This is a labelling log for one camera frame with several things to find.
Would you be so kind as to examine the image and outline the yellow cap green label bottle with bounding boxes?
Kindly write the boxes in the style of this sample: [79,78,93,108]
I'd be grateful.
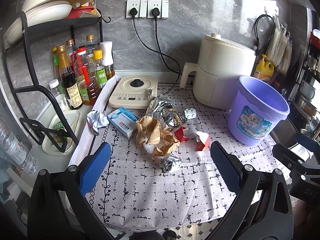
[93,49,107,89]

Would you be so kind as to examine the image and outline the black hanging cable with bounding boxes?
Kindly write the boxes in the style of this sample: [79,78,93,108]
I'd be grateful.
[252,13,276,55]

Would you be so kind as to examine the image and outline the white cap clear jar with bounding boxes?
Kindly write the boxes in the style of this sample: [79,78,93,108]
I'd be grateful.
[49,79,70,112]

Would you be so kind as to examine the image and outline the hanging cloth bags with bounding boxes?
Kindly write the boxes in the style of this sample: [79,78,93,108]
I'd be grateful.
[266,15,292,75]

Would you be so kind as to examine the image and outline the wall socket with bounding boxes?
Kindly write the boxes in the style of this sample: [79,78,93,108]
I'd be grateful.
[147,0,169,19]
[125,0,148,18]

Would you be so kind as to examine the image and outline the red white small carton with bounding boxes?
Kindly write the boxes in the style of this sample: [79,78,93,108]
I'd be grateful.
[196,131,209,152]

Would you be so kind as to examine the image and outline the patterned table mat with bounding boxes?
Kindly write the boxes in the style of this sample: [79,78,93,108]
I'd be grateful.
[70,83,289,231]

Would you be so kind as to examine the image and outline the right side dish rack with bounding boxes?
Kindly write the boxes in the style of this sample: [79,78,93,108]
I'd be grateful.
[289,29,319,138]

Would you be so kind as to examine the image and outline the dark soy sauce bottle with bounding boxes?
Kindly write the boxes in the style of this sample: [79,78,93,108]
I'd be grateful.
[57,44,83,109]

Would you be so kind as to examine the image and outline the blue white medicine box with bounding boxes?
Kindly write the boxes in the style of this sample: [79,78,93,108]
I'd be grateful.
[107,107,138,139]

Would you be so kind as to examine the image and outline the small foil wrapper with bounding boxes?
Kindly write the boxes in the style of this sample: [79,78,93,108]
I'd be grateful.
[159,153,182,173]

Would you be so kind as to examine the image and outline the black power cable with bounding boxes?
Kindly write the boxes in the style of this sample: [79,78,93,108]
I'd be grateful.
[151,7,182,75]
[129,7,182,91]

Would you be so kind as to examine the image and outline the clear water bottle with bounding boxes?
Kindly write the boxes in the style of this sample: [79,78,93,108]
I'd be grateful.
[1,118,37,174]

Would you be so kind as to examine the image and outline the brown paper bag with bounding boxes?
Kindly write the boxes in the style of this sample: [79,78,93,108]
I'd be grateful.
[136,116,180,160]

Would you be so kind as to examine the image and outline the red container on rack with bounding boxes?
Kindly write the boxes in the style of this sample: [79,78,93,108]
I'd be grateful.
[67,6,94,18]

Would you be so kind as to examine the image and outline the yellow detergent bottle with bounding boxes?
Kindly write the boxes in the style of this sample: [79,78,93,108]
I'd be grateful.
[253,54,274,83]

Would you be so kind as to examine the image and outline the left black power cable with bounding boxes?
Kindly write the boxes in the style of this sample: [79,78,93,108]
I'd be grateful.
[129,7,182,91]

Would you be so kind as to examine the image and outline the right black power cable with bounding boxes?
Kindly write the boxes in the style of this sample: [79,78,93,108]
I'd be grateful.
[151,7,182,75]

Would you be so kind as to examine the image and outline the red cap oil bottle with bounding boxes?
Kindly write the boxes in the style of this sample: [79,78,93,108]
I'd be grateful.
[74,47,100,105]

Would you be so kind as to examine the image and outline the white induction cooker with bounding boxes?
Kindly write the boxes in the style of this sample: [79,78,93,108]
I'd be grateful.
[109,75,158,109]

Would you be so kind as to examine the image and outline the right wall socket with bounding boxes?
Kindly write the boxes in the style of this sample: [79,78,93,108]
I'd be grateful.
[147,0,169,19]

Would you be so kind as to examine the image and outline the left wall socket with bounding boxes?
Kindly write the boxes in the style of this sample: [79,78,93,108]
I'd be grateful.
[125,0,148,18]

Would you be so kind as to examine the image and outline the silver foil snack bag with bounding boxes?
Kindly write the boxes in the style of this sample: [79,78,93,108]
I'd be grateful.
[145,94,188,132]

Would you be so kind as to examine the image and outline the white plate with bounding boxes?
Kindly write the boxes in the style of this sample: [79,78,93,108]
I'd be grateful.
[4,1,72,45]

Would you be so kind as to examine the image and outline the white plastic tray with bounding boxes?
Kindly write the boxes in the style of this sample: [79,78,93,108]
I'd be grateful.
[42,110,82,156]

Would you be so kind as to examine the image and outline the white air fryer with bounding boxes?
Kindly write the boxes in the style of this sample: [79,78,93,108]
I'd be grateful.
[180,33,255,111]

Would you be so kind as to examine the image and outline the gold cap clear bottle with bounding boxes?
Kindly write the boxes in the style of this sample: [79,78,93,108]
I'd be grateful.
[85,34,100,59]

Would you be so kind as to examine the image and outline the purple plastic bucket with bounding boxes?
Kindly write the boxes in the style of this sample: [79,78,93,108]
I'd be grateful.
[228,76,290,146]

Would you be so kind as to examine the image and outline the white blue paper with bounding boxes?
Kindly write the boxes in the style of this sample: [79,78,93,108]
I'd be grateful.
[86,110,110,135]

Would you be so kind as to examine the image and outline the snack packet on rack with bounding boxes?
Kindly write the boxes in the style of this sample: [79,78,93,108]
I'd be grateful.
[88,0,100,17]

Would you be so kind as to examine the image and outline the white top oil dispenser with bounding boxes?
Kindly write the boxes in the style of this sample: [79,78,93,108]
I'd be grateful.
[99,41,115,80]

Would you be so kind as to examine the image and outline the black metal rack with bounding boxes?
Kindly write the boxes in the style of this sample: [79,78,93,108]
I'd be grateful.
[1,11,111,145]

